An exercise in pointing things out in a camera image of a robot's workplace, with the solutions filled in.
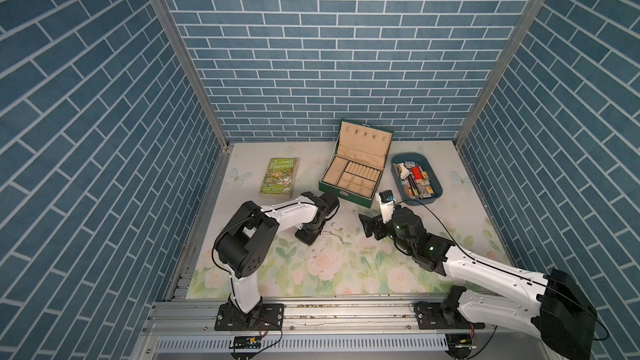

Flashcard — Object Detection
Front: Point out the green jewelry box beige lining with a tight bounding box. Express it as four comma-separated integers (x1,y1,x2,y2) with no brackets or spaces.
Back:
319,119,393,208

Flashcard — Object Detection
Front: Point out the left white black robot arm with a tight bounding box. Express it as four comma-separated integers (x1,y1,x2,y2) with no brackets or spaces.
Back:
213,192,339,315

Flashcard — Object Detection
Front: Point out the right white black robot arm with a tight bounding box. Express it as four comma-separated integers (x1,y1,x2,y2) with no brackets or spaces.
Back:
359,202,598,359

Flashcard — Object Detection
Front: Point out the teal tray of small items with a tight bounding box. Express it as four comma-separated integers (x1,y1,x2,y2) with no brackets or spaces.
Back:
391,153,443,206

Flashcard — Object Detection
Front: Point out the green treehouse paperback book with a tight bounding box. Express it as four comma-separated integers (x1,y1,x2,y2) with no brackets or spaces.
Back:
259,158,298,198

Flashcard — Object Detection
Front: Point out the left green circuit board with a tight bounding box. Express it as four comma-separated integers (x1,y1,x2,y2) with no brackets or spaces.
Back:
231,336,262,351

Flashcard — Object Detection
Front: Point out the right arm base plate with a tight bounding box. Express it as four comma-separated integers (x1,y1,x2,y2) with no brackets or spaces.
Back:
413,301,486,330

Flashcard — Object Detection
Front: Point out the white perforated cable duct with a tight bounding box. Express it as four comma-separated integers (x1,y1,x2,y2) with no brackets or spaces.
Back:
154,333,448,354

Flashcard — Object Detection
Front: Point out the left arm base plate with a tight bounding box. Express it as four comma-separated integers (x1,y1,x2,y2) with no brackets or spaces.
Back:
214,302,285,331

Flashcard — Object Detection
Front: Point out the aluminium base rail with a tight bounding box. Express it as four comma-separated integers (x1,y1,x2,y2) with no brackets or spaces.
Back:
143,291,540,338

